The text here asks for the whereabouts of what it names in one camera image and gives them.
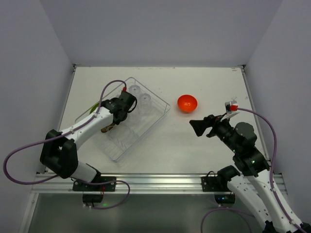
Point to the yellow patterned plate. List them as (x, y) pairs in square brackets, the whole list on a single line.
[(107, 128)]

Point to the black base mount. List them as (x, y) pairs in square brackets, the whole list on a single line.
[(94, 193), (215, 183)]

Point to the clear glass back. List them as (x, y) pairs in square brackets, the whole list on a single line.
[(135, 90)]

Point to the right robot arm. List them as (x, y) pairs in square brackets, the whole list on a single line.
[(249, 178)]

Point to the clear glass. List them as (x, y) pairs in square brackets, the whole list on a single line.
[(145, 104), (135, 90)]

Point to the orange bowl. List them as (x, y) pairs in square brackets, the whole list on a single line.
[(187, 103)]

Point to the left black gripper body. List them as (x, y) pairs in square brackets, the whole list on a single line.
[(120, 114)]

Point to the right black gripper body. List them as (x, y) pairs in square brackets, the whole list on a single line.
[(211, 126)]

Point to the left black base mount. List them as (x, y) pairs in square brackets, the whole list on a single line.
[(94, 193)]

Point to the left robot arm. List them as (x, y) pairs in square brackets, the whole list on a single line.
[(60, 149)]

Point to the green plate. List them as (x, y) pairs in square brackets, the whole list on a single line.
[(93, 108)]

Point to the clear wire dish rack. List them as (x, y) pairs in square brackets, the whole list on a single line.
[(118, 141)]

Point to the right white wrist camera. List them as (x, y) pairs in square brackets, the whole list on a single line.
[(231, 110)]

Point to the clear glass right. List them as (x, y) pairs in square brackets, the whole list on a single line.
[(145, 104)]

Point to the aluminium mounting rail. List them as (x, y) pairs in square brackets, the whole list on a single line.
[(139, 184)]

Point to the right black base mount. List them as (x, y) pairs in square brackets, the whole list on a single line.
[(215, 183)]

